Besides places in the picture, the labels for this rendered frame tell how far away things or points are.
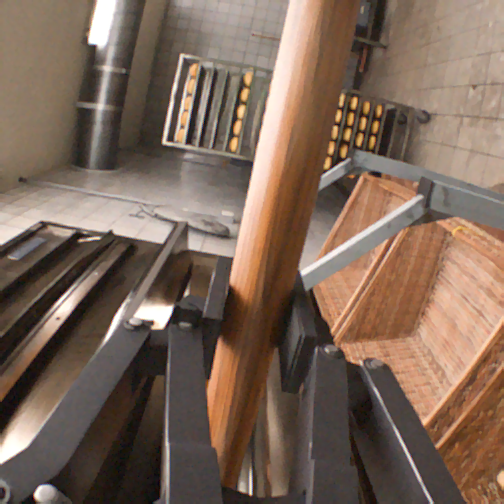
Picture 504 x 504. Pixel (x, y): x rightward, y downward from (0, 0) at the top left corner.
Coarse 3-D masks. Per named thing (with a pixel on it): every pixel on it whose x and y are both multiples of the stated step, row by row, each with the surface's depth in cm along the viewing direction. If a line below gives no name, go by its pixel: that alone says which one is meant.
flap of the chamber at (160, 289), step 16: (176, 240) 145; (160, 256) 129; (176, 256) 146; (160, 272) 119; (144, 288) 105; (160, 288) 120; (176, 288) 147; (144, 304) 101; (160, 304) 120; (160, 320) 120; (128, 416) 84; (112, 448) 71; (112, 464) 70; (96, 480) 61; (96, 496) 60
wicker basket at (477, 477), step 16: (496, 368) 56; (496, 384) 55; (480, 400) 56; (464, 416) 57; (480, 416) 58; (496, 416) 58; (448, 432) 59; (464, 432) 59; (480, 432) 60; (496, 432) 59; (448, 448) 60; (480, 448) 61; (496, 448) 61; (448, 464) 61; (464, 464) 61; (480, 464) 62; (496, 464) 62; (464, 480) 63; (480, 480) 63; (496, 480) 64; (464, 496) 62; (496, 496) 60
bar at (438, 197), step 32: (352, 160) 101; (384, 160) 101; (416, 192) 59; (448, 192) 55; (480, 192) 103; (384, 224) 58; (416, 224) 58; (352, 256) 59; (256, 448) 32; (256, 480) 28
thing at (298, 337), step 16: (304, 288) 20; (304, 304) 19; (288, 320) 19; (304, 320) 17; (288, 336) 18; (304, 336) 16; (288, 352) 17; (304, 352) 16; (288, 368) 17; (304, 368) 16; (288, 384) 17
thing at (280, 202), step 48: (336, 0) 14; (288, 48) 15; (336, 48) 15; (288, 96) 16; (336, 96) 16; (288, 144) 16; (288, 192) 17; (240, 240) 18; (288, 240) 17; (240, 288) 18; (288, 288) 19; (240, 336) 19; (240, 384) 20; (240, 432) 21
